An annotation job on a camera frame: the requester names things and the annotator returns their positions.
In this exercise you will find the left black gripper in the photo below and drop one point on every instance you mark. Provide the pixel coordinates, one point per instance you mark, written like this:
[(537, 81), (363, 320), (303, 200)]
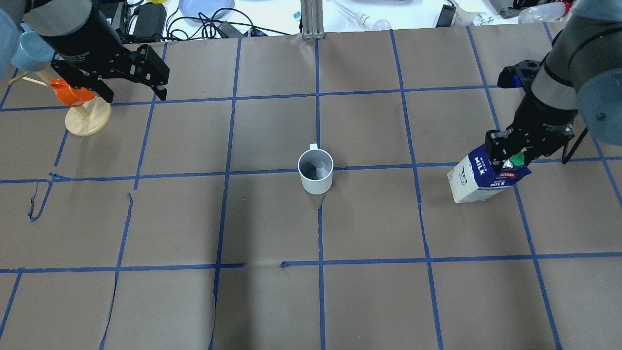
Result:
[(72, 35)]

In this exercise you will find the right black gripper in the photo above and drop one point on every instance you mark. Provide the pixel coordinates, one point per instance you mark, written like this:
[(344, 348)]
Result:
[(539, 118)]

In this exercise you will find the blue white milk carton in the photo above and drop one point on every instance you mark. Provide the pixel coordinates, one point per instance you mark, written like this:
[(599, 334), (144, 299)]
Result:
[(474, 179)]

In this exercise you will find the white ribbed mug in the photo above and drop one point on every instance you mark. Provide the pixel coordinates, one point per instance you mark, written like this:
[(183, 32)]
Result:
[(315, 167)]

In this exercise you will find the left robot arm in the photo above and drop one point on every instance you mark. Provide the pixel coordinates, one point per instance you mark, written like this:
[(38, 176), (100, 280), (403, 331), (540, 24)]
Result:
[(26, 11)]

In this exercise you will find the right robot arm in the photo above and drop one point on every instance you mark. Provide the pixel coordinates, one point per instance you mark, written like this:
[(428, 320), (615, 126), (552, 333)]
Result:
[(580, 76)]

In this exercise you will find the orange mug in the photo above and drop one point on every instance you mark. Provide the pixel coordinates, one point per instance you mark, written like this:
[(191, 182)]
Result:
[(70, 96)]

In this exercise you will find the black power adapter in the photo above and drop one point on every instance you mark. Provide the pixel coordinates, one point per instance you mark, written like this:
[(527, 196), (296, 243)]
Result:
[(149, 23)]

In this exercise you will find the blue mug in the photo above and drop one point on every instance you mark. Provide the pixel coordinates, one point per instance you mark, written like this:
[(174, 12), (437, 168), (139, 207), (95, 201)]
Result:
[(33, 54)]

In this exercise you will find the blue plate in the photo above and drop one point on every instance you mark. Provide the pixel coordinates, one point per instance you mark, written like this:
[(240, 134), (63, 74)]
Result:
[(192, 8)]

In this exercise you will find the aluminium frame post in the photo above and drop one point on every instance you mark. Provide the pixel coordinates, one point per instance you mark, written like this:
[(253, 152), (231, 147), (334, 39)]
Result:
[(312, 19)]

